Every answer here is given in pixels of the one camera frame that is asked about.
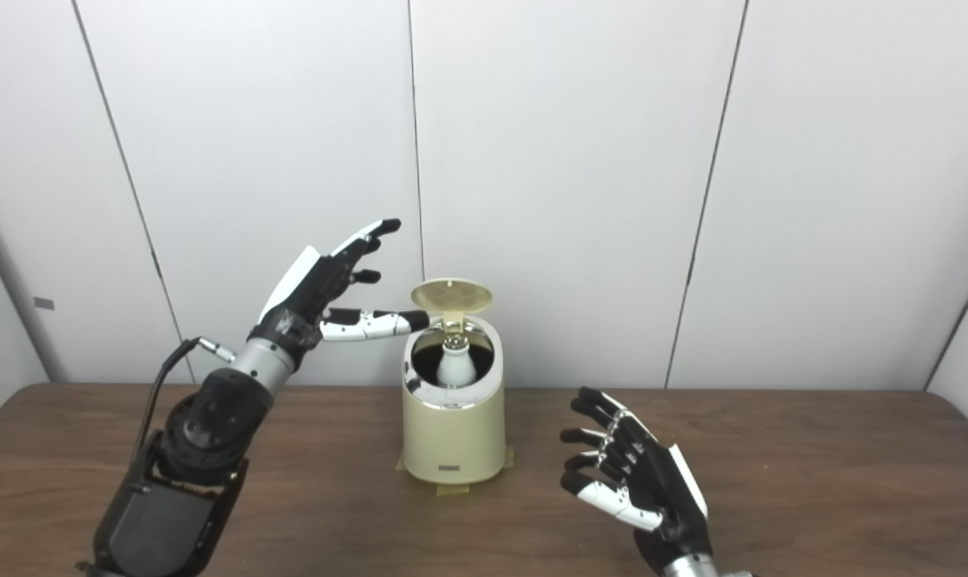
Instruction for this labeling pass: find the cream-colored bin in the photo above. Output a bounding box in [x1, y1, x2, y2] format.
[401, 314, 507, 485]

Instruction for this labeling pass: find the round cream bin lid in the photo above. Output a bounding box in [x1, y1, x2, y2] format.
[410, 277, 494, 332]

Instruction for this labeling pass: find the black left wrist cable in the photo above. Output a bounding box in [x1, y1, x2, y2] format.
[127, 337, 236, 482]

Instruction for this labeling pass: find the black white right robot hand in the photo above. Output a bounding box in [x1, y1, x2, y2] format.
[559, 387, 713, 574]

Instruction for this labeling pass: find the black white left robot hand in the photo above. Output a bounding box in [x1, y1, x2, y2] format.
[248, 218, 431, 365]

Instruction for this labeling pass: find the small white plastic bottle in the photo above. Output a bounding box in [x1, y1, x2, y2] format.
[436, 337, 477, 387]

